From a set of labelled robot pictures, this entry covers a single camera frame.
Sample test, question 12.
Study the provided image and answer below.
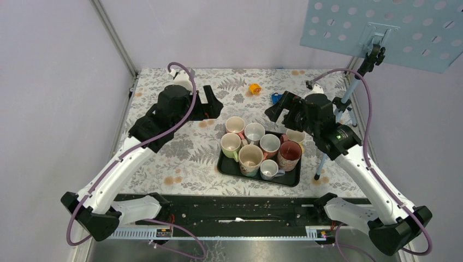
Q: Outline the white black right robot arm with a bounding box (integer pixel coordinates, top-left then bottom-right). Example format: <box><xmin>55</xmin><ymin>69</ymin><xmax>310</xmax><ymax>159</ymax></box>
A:
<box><xmin>265</xmin><ymin>91</ymin><xmax>432</xmax><ymax>256</ymax></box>

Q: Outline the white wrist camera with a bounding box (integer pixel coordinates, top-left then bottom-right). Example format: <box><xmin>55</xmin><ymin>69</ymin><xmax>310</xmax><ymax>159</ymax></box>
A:
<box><xmin>304</xmin><ymin>81</ymin><xmax>324</xmax><ymax>96</ymax></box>
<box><xmin>169</xmin><ymin>69</ymin><xmax>193</xmax><ymax>92</ymax></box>

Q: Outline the yellow ceramic mug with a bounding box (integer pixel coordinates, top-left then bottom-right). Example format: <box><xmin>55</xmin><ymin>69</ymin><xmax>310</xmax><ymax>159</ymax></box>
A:
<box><xmin>286</xmin><ymin>129</ymin><xmax>306</xmax><ymax>153</ymax></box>

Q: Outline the blue toy car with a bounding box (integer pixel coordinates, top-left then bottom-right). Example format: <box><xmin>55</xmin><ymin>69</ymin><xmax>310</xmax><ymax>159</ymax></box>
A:
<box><xmin>271</xmin><ymin>93</ymin><xmax>282</xmax><ymax>105</ymax></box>

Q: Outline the green ceramic mug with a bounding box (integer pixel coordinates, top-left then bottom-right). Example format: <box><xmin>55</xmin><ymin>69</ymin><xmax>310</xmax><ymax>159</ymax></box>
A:
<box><xmin>221</xmin><ymin>133</ymin><xmax>241</xmax><ymax>162</ymax></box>

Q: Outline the brown ceramic mug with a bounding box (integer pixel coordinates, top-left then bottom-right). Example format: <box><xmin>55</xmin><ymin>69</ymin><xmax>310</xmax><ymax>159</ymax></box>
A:
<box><xmin>259</xmin><ymin>134</ymin><xmax>281</xmax><ymax>160</ymax></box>

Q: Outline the beige teal ceramic mug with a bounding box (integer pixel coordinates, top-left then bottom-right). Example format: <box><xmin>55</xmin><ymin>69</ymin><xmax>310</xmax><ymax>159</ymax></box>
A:
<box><xmin>238</xmin><ymin>145</ymin><xmax>264</xmax><ymax>177</ymax></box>

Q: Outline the grey ceramic mug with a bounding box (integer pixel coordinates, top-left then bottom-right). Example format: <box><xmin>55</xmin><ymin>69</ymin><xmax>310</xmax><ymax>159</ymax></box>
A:
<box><xmin>260</xmin><ymin>159</ymin><xmax>286</xmax><ymax>181</ymax></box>

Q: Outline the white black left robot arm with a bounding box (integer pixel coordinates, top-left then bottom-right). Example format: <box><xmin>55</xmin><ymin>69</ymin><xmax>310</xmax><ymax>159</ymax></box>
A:
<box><xmin>61</xmin><ymin>85</ymin><xmax>223</xmax><ymax>241</ymax></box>

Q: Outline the light blue tripod stand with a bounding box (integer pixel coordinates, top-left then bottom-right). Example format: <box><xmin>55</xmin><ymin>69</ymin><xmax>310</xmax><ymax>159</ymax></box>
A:
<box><xmin>313</xmin><ymin>43</ymin><xmax>387</xmax><ymax>181</ymax></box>

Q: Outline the black plastic tray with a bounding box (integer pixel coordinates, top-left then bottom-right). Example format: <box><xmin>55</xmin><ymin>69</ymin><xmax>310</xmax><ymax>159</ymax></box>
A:
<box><xmin>217</xmin><ymin>131</ymin><xmax>301</xmax><ymax>187</ymax></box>

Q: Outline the small orange toy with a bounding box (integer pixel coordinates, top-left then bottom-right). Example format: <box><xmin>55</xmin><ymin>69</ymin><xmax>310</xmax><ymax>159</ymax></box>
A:
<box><xmin>249</xmin><ymin>84</ymin><xmax>262</xmax><ymax>96</ymax></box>

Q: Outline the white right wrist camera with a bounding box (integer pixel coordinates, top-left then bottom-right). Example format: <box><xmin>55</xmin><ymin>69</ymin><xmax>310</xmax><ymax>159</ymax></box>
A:
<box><xmin>304</xmin><ymin>81</ymin><xmax>324</xmax><ymax>96</ymax></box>

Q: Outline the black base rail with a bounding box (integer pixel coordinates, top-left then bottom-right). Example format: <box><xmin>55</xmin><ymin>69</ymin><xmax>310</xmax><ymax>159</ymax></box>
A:
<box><xmin>112</xmin><ymin>195</ymin><xmax>340</xmax><ymax>241</ymax></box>

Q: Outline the floral patterned tablecloth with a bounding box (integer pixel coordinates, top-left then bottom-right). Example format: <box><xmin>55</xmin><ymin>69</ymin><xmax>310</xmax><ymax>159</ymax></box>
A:
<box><xmin>122</xmin><ymin>69</ymin><xmax>363</xmax><ymax>198</ymax></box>

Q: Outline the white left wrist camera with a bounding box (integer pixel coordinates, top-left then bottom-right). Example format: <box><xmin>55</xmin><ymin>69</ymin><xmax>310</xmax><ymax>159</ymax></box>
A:
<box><xmin>169</xmin><ymin>69</ymin><xmax>193</xmax><ymax>92</ymax></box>

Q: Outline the blue white ceramic mug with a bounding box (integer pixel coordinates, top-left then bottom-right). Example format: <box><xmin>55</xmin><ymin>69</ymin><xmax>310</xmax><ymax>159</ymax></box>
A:
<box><xmin>244</xmin><ymin>123</ymin><xmax>265</xmax><ymax>146</ymax></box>

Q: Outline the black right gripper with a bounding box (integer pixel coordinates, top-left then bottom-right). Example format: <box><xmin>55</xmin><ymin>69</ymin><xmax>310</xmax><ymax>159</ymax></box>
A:
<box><xmin>264</xmin><ymin>91</ymin><xmax>318</xmax><ymax>137</ymax></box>

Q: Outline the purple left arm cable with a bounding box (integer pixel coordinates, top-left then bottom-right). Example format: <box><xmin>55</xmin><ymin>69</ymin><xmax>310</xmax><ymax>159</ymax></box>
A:
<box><xmin>66</xmin><ymin>62</ymin><xmax>207</xmax><ymax>260</ymax></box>

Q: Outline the salmon pink ceramic mug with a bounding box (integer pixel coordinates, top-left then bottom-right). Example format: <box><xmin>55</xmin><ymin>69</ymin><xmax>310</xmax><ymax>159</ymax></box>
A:
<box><xmin>225</xmin><ymin>116</ymin><xmax>246</xmax><ymax>139</ymax></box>

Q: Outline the light blue perforated board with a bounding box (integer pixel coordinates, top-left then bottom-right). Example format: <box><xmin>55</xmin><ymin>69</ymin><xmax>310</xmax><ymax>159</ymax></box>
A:
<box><xmin>300</xmin><ymin>0</ymin><xmax>462</xmax><ymax>73</ymax></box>

